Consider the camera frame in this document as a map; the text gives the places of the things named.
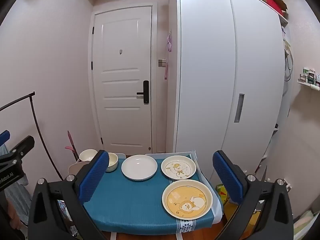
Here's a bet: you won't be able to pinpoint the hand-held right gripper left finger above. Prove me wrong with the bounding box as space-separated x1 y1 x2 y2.
28 150 110 240

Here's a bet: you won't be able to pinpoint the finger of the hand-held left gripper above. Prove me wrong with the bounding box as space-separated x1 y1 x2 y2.
0 130 11 147
4 135 35 163

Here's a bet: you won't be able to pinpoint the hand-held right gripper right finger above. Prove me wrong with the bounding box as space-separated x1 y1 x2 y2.
212 150 293 240

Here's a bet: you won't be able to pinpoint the beige plastic basin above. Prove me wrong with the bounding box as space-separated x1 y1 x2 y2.
68 161 92 175

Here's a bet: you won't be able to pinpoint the white bowl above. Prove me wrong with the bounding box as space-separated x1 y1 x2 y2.
79 149 98 162

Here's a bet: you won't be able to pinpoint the cream bowl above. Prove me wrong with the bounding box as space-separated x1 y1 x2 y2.
105 152 119 172

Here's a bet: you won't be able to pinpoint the plain cream plate underneath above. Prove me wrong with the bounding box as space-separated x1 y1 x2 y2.
162 180 213 219

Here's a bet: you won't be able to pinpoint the plain white plate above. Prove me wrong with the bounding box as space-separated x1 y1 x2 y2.
121 154 158 181

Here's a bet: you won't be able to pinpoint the duck print plate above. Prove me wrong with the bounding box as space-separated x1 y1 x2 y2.
161 155 197 180

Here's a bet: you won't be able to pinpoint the green yellow bag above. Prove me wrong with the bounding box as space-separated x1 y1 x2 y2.
216 184 238 207

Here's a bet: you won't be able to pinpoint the black clothes rack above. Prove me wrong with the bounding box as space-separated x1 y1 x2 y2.
0 92 63 181

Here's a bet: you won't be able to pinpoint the grey striped cloth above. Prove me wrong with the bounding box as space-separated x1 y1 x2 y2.
0 145 34 227

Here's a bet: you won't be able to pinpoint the teal tablecloth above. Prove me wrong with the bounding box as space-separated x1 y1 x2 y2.
82 152 223 233

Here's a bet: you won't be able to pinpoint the white panel door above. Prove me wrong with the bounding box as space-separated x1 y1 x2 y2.
91 6 153 155

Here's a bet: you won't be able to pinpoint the green striped bedding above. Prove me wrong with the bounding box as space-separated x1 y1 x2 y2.
293 209 320 240

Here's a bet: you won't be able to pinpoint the white wardrobe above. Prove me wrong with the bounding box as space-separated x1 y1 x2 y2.
173 0 288 182

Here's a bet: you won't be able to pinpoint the red box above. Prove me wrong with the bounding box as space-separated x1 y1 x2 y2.
264 0 288 18

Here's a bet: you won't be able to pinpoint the recessed wardrobe handle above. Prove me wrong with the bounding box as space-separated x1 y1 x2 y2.
234 94 245 123

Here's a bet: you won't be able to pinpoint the black door lock handle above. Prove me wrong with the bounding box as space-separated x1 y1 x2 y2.
136 80 150 104

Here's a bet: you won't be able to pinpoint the white wall shelf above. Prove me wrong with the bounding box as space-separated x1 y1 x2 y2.
297 67 320 91

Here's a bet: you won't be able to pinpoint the hanging cables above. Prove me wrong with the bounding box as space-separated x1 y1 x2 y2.
283 39 295 82

